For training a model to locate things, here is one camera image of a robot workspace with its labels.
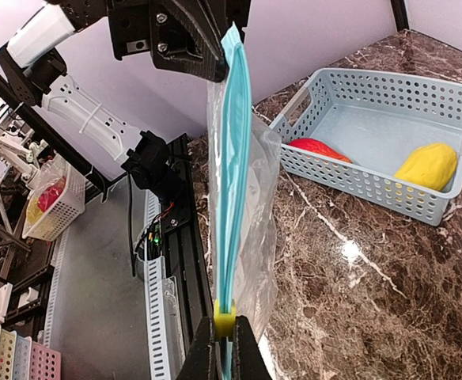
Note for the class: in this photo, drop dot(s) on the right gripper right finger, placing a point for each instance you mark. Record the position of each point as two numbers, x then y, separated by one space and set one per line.
247 362

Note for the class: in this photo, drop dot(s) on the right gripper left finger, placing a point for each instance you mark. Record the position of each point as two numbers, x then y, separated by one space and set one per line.
201 359

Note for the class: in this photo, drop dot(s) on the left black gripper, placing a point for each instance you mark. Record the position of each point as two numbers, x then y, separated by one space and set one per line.
183 36

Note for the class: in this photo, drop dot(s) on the small blue zip bag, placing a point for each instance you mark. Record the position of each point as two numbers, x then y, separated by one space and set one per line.
244 157

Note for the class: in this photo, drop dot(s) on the red chili pepper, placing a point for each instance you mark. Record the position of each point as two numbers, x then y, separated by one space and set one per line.
318 147

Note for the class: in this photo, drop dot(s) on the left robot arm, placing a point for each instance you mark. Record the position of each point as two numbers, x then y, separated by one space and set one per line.
37 74

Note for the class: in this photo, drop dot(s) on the white basket of toys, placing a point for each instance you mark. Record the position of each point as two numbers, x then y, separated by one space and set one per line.
56 202

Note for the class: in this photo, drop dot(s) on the stacked pastel baskets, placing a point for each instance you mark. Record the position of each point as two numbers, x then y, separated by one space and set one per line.
23 358

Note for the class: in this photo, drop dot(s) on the blue plastic basket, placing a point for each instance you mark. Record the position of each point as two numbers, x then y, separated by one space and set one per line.
376 119

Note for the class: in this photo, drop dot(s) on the white cable duct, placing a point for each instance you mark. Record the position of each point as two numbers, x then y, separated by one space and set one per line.
106 316

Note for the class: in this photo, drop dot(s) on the black table front rail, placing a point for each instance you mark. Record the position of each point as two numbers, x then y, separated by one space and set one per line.
183 248

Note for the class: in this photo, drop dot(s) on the left black frame post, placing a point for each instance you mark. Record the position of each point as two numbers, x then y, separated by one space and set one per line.
400 14

